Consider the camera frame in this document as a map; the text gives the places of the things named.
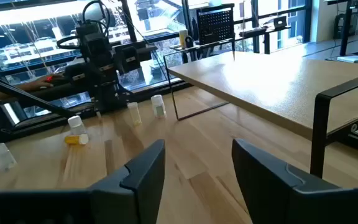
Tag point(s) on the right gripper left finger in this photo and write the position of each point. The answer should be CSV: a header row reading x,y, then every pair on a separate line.
x,y
135,186

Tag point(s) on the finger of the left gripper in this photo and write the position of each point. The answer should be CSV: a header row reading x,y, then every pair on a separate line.
x,y
75,75
129,60

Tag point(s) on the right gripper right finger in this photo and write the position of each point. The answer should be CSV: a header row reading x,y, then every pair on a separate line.
x,y
266,186

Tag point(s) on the pale yellow medicine bottle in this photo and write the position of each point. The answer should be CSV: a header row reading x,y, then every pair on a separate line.
x,y
134,114

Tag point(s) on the clear bottle with green label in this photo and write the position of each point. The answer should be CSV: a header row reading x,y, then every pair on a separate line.
x,y
158,105

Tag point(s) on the orange medicine bottle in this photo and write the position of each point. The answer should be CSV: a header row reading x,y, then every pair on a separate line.
x,y
73,139

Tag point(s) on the person's hand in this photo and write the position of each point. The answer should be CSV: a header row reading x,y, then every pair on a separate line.
x,y
40,83

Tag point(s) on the cream cylindrical container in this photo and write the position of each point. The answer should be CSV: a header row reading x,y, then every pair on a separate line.
x,y
183,38

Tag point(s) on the small black desk gadget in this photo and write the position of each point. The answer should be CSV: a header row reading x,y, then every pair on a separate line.
x,y
189,42

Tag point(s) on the small black side desk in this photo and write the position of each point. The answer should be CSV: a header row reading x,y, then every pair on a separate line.
x,y
197,46

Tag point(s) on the black perforated-back office chair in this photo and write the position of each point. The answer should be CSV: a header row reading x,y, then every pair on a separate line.
x,y
215,25

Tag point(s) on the black background desk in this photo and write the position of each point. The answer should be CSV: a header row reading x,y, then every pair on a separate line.
x,y
256,32

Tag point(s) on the open laptop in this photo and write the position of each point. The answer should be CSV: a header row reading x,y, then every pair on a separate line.
x,y
280,21

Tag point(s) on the black standing desk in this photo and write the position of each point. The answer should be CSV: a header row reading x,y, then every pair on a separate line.
x,y
347,28

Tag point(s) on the wooden shelf with black frame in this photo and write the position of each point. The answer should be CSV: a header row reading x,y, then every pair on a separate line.
x,y
275,84

